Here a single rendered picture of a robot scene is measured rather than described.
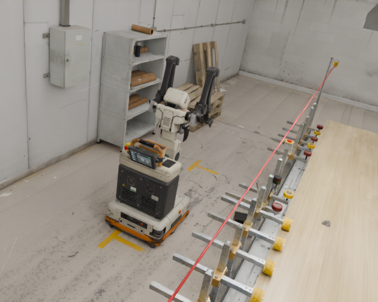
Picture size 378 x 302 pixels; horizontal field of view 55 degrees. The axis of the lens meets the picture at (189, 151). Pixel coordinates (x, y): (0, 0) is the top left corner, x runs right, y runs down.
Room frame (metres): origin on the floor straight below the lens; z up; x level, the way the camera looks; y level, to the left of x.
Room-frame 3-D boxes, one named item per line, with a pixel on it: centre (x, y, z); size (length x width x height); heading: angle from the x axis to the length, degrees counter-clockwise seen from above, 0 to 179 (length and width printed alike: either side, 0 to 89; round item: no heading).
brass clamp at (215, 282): (1.50, -0.28, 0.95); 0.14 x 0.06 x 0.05; 159
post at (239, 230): (1.75, -0.38, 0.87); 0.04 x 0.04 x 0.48; 69
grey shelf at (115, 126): (4.97, 0.95, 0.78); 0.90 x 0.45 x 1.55; 159
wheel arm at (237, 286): (1.49, -0.26, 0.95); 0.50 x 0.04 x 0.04; 69
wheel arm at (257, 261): (1.72, -0.35, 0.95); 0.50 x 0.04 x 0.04; 69
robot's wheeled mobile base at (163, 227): (3.07, 0.29, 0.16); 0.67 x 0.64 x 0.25; 158
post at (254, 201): (1.99, -0.47, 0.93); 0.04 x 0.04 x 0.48; 69
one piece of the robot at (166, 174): (2.98, 0.32, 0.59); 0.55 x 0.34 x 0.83; 68
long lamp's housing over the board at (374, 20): (2.34, -0.96, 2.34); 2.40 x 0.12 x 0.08; 159
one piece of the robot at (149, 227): (2.76, 0.39, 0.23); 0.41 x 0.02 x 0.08; 68
